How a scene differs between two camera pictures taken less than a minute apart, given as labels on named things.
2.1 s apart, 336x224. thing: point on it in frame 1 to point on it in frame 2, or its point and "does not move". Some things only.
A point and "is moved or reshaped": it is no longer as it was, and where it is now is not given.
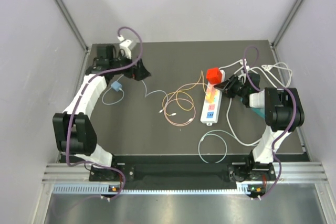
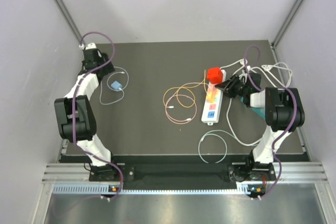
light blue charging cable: [145, 95] is moved or reshaped
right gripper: [231, 82] does not move
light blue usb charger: [116, 85] does not move
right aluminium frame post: [296, 8] does not move
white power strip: [211, 108] does not move
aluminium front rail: [295, 172] does not move
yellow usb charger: [209, 97] does not move
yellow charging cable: [181, 91] is moved or reshaped
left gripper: [138, 72] to [107, 69]
